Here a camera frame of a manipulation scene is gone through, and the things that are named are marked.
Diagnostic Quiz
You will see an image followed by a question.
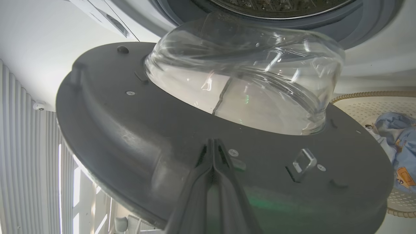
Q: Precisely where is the white pleated curtain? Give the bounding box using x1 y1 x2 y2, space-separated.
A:
0 60 82 234

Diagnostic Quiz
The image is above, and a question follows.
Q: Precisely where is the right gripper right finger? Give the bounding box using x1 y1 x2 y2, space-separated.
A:
213 139 261 234

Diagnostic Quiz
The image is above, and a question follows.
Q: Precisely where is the blue cartoon print garment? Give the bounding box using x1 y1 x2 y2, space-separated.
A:
374 112 416 195

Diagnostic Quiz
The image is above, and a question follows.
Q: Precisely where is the cream perforated laundry basket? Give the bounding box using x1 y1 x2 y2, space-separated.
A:
330 91 416 218

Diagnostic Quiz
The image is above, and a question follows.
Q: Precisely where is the white front-load washing machine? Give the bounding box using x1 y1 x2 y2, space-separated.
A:
67 0 416 98

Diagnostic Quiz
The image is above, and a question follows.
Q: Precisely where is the round glass washing machine door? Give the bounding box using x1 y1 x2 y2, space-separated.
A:
55 11 395 234

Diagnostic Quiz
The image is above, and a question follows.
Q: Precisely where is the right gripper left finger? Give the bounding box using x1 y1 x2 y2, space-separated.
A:
166 139 214 234

